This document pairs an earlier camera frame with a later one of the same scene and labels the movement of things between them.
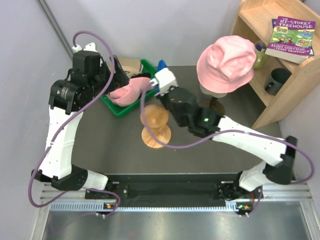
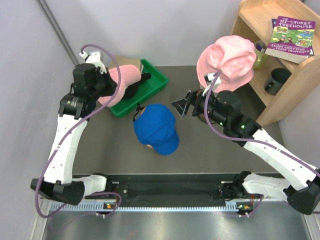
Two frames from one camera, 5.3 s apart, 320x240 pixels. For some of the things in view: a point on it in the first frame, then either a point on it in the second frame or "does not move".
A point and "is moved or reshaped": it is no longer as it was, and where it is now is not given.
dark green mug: (278, 78) does not move
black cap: (143, 74) -> (132, 89)
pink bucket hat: (227, 65) does not move
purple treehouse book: (292, 40) does not move
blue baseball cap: (162, 64) -> (156, 127)
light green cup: (260, 56) does not move
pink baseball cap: (130, 94) is moved or reshaped
